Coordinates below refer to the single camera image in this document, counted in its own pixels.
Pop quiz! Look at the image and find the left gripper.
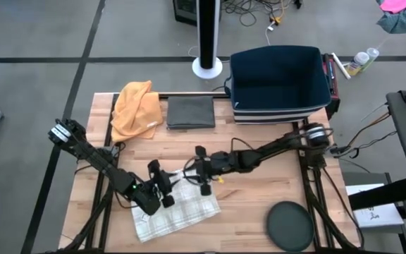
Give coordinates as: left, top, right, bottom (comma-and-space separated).
132, 159, 183, 217

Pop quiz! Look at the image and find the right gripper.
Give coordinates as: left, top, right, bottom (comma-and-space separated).
190, 145, 242, 197

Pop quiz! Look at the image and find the white cloth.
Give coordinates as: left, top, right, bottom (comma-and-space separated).
130, 169, 222, 243

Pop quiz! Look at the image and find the grey kitchen towel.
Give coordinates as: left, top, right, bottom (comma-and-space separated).
166, 96, 216, 131

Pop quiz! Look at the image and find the yellow towel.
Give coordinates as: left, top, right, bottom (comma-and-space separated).
110, 80, 164, 143

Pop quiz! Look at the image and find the dark green round plate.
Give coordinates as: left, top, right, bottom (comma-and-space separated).
266, 200, 315, 253

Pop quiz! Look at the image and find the navy white striped fabric bin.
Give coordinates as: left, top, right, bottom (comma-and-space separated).
223, 44, 333, 125

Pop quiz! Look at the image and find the white black tower fan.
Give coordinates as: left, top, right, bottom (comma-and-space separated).
191, 0, 223, 80

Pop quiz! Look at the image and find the red black tool case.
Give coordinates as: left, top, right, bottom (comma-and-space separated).
321, 52, 341, 119

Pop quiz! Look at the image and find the black box on floor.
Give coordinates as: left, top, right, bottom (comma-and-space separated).
172, 0, 199, 28

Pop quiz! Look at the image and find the white plastic tube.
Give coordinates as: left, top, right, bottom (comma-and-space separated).
331, 52, 352, 80

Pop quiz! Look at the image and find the white printed box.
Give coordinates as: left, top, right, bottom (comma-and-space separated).
345, 183, 405, 234

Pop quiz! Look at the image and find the black padded bar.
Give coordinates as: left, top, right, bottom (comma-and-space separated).
347, 176, 406, 212

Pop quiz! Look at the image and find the green bottle white cap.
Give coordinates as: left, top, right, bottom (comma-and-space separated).
359, 47, 380, 73

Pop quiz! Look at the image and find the pink cloth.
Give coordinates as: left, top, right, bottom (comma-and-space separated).
381, 0, 406, 14

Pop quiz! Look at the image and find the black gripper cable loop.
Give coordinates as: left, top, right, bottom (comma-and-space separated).
183, 157, 204, 187

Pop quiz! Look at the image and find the black metal table rail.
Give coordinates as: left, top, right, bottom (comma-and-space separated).
113, 92, 230, 101

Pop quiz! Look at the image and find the white power cable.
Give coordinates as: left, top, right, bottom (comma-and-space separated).
187, 20, 277, 65

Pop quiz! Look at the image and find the tangle of black cables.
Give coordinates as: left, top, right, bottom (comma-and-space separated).
220, 0, 302, 28

